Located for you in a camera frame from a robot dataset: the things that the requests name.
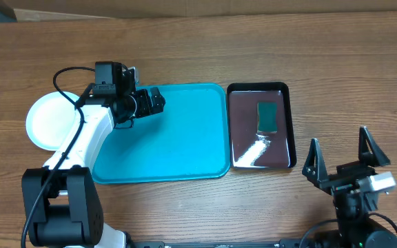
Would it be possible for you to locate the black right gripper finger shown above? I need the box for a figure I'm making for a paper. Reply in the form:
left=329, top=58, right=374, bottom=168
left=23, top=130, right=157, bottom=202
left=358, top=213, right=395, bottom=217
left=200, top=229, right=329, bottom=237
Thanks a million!
left=302, top=138, right=329, bottom=189
left=358, top=126, right=391, bottom=167

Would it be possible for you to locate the green yellow sponge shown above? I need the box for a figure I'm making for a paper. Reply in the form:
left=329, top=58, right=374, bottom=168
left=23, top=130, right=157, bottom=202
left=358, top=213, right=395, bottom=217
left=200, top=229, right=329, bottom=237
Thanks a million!
left=257, top=101, right=278, bottom=133

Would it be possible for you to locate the light blue plate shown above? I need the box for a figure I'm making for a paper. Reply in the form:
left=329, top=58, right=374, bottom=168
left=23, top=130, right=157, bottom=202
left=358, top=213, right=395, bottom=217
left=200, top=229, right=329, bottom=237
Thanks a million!
left=26, top=92, right=76, bottom=151

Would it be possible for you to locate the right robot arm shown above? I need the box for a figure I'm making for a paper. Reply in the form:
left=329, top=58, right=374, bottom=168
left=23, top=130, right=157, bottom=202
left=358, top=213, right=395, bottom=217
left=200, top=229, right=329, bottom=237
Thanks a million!
left=298, top=126, right=397, bottom=248

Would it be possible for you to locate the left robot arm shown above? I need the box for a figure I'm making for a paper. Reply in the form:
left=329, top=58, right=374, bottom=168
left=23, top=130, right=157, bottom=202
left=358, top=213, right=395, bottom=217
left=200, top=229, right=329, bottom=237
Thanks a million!
left=20, top=61, right=165, bottom=248

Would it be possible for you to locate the blue plastic tray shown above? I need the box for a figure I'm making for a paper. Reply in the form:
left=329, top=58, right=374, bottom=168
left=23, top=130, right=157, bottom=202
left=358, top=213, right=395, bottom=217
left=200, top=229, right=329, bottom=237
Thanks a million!
left=92, top=83, right=230, bottom=184

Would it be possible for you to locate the black water tray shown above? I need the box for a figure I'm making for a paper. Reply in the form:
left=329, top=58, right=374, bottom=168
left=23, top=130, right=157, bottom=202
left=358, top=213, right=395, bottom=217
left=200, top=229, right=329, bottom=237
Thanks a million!
left=227, top=82, right=297, bottom=169

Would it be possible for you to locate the cardboard backdrop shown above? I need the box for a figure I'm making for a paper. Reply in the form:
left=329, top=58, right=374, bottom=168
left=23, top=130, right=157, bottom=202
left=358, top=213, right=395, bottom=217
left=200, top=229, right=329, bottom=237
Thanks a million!
left=0, top=0, right=397, bottom=18

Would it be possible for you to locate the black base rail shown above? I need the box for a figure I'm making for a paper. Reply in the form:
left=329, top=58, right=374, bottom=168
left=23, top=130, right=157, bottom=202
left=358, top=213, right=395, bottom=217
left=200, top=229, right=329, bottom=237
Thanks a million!
left=126, top=238, right=301, bottom=248

